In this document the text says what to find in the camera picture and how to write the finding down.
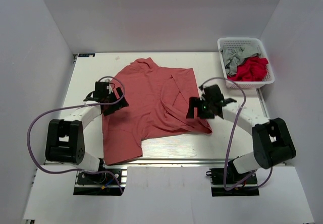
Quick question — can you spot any white plastic laundry basket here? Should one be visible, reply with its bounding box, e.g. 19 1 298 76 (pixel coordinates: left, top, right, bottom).
218 37 275 89

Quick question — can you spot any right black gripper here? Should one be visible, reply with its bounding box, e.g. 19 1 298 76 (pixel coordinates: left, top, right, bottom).
186 96 215 119

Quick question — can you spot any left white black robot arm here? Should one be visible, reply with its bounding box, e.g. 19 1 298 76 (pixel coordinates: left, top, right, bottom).
45 80 129 183

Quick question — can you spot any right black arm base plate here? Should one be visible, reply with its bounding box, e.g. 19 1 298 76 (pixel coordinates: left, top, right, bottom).
205 168 259 197

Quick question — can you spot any blue table label sticker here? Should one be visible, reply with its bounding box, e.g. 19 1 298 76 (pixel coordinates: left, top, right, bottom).
78 53 95 58

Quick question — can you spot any grey t-shirt in basket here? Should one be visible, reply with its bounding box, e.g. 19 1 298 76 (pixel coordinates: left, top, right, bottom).
221 44 259 77

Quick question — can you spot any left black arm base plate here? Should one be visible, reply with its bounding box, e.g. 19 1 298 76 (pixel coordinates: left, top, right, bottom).
73 167 127 196

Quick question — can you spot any salmon red t-shirt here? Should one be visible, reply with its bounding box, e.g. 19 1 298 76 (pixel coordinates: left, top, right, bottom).
102 58 212 165

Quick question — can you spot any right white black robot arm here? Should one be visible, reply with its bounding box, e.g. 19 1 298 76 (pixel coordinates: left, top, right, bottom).
186 85 296 183

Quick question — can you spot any bright red t-shirt in basket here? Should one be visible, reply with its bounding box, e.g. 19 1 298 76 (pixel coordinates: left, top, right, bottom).
227 57 268 82

